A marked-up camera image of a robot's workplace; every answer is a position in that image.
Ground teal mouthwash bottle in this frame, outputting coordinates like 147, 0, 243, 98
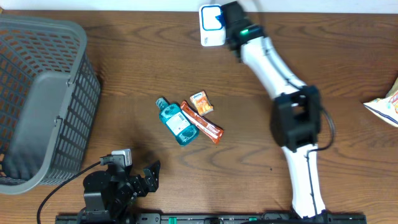
155, 97, 199, 146

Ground orange snack bar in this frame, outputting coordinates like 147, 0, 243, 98
180, 101, 224, 144

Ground small orange tissue pack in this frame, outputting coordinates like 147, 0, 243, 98
190, 91, 214, 116

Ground yellow snack bag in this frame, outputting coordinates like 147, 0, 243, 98
364, 79, 398, 127

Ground pale wet wipes pack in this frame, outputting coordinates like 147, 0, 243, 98
215, 11, 225, 27

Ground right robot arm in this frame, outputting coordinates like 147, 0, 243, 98
221, 1, 335, 223

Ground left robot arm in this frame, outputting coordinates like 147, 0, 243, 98
76, 155, 160, 223

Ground white barcode scanner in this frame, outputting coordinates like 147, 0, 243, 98
198, 4, 226, 47

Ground grey plastic basket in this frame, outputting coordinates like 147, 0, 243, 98
1, 15, 101, 195

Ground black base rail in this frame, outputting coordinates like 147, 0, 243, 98
55, 212, 368, 224

